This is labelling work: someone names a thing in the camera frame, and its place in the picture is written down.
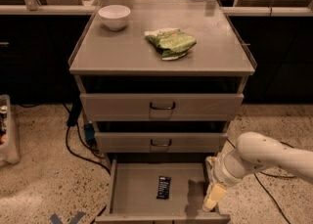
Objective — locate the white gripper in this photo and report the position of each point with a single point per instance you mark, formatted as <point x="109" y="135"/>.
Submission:
<point x="222" y="171"/>

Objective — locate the dark blue rxbar wrapper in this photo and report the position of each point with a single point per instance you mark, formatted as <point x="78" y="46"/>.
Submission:
<point x="163" y="187"/>

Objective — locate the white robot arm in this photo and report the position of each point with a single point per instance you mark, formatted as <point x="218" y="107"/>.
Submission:
<point x="253" y="153"/>

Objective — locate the grey open bottom drawer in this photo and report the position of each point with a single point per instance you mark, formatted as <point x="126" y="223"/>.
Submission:
<point x="133" y="195"/>

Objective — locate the grey drawer cabinet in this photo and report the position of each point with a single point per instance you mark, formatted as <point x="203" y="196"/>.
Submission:
<point x="123" y="62"/>

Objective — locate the grey middle drawer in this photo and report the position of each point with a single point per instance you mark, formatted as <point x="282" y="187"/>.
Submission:
<point x="140" y="142"/>

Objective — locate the grey top drawer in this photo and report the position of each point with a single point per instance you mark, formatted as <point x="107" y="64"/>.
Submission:
<point x="136" y="107"/>

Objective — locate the blue power adapter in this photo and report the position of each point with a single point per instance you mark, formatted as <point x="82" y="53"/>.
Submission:
<point x="89" y="133"/>

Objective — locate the green chip bag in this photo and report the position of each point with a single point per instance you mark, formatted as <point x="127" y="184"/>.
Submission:
<point x="171" y="43"/>

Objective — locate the white ceramic bowl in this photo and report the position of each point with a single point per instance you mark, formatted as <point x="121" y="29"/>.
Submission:
<point x="114" y="17"/>

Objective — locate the clear plastic bin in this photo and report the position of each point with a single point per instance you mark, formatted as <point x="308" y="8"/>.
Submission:
<point x="10" y="137"/>

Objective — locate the black middle drawer handle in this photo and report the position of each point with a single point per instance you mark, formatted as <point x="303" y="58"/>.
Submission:
<point x="161" y="143"/>

